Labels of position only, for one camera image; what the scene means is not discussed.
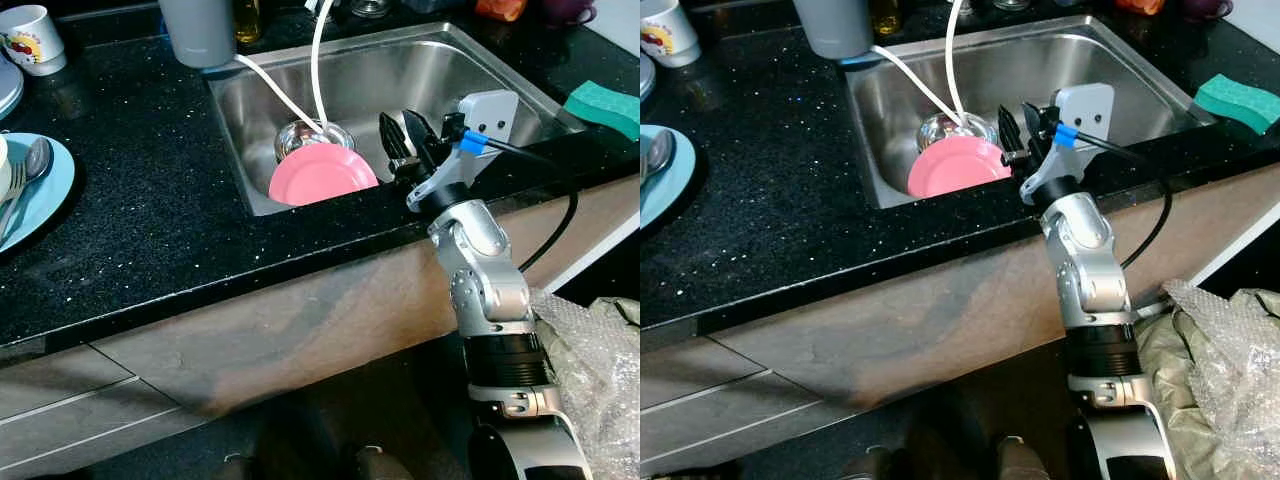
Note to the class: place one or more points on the purple mug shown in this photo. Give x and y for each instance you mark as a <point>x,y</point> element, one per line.
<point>1205,8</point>
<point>570,10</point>

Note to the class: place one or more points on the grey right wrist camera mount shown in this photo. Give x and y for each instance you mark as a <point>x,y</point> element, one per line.
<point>490,115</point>
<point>1085,110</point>

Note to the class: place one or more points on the metal spoon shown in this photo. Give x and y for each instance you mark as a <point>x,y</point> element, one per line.
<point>660,152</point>
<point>38,160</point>

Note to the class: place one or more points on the metal fork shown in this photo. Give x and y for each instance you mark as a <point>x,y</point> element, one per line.
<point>15,185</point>

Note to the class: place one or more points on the stainless steel sink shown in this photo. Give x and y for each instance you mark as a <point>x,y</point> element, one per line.
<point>1100,70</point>
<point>450,70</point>

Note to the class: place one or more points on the small steel bowl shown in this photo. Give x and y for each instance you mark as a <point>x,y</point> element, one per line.
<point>300,135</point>
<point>940,128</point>

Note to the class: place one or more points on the grey left robot foot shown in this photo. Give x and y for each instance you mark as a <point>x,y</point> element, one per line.
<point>245,468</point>
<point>870,465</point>

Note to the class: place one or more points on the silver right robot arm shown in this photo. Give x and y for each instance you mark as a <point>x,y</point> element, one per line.
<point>480,250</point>
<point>1085,250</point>

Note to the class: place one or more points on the light blue plate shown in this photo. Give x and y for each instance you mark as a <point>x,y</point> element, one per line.
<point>50,195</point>
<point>680,180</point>

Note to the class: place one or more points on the small white dish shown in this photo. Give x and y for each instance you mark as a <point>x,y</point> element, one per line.
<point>4,165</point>

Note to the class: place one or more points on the olive green bag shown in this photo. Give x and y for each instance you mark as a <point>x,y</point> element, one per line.
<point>555,350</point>
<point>1170,370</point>

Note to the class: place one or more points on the white plate stack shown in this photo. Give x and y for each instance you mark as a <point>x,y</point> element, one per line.
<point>645,75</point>
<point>8,90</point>

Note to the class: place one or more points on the grey robot foot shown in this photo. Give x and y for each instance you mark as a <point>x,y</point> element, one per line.
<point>245,468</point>
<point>1020,460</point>
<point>870,465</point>
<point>382,465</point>

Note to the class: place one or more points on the green sponge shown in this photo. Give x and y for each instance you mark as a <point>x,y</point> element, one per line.
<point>605,108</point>
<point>1240,102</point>

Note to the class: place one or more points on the orange container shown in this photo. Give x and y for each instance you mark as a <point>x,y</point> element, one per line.
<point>1140,5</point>
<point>500,8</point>

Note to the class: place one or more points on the grey plastic cup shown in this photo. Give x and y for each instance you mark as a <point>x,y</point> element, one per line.
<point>195,30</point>
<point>830,25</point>

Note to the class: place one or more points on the clear glass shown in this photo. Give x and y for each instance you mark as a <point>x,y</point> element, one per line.
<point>1010,4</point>
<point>370,7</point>

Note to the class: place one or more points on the pink plate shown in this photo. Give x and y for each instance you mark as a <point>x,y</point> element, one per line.
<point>955,168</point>
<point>320,175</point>

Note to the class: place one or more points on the white mug with print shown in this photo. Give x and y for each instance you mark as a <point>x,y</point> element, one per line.
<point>665,40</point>
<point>30,45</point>

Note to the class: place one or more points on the brown cabinet front panel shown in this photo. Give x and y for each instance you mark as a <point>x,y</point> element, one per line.
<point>900,320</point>
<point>300,310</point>

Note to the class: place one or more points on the yellow oil bottle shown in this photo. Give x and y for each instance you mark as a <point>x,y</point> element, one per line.
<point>248,20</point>
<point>885,15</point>

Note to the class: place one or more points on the grey right robot foot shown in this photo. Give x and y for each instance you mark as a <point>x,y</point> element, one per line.
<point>382,465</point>
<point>1020,460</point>

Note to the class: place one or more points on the clear bubble wrap sheet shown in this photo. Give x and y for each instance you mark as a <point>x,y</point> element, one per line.
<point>610,380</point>
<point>1240,380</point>

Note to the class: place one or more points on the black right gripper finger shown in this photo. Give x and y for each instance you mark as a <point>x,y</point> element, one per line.
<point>1010,135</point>
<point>1034,122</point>
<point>397,138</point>
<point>424,135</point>

